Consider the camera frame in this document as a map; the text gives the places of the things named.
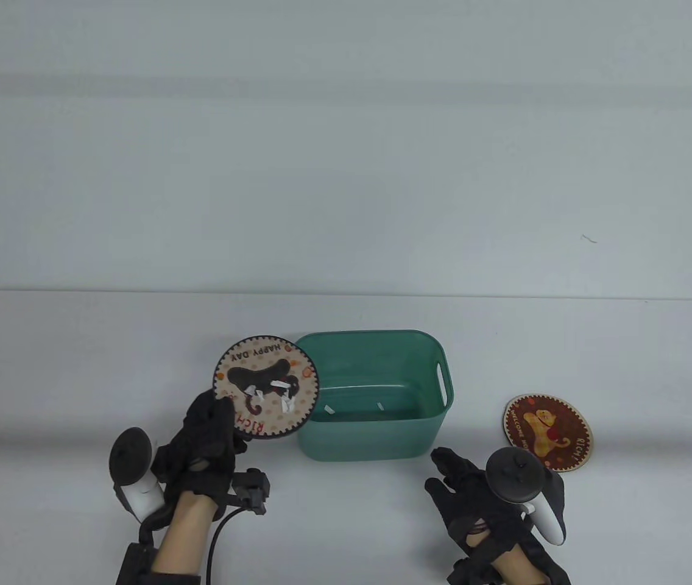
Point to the person's left hand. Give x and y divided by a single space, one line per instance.
200 457

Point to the person's right hand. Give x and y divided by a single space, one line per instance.
468 499

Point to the brown cat coaster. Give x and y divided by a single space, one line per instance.
547 432

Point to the beige cat coaster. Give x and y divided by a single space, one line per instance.
273 359

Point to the white and black controller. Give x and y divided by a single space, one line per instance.
513 475
133 463

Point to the green plastic bin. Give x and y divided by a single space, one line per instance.
370 436

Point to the black sensor box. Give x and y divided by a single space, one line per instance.
136 563

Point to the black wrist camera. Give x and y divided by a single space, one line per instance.
468 573
251 487

